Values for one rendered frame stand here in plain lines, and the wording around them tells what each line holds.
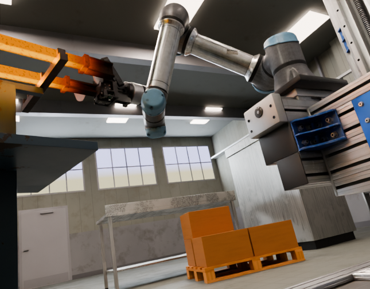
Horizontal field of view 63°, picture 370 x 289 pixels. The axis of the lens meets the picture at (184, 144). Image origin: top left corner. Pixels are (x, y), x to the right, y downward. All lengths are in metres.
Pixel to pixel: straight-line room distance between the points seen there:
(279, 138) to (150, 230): 9.92
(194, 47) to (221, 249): 2.43
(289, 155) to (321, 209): 4.01
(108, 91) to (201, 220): 2.80
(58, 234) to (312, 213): 7.49
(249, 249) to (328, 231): 1.76
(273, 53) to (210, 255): 2.48
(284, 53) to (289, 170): 0.42
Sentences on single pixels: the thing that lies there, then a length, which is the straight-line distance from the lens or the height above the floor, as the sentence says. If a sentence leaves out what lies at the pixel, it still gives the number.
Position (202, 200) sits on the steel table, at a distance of 4.61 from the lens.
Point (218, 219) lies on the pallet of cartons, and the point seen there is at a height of 0.60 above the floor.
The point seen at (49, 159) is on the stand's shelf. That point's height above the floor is 0.65.
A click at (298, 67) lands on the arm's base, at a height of 0.89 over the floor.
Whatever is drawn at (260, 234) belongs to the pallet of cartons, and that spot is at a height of 0.35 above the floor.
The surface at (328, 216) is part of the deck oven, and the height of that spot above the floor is 0.39.
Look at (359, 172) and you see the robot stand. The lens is 0.89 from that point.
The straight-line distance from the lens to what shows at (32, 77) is 0.95.
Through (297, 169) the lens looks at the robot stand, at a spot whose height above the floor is 0.55.
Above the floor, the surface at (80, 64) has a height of 0.92.
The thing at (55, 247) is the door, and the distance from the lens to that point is 10.06.
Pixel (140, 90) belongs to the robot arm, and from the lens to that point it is 1.08.
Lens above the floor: 0.42
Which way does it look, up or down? 18 degrees up
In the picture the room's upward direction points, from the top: 11 degrees counter-clockwise
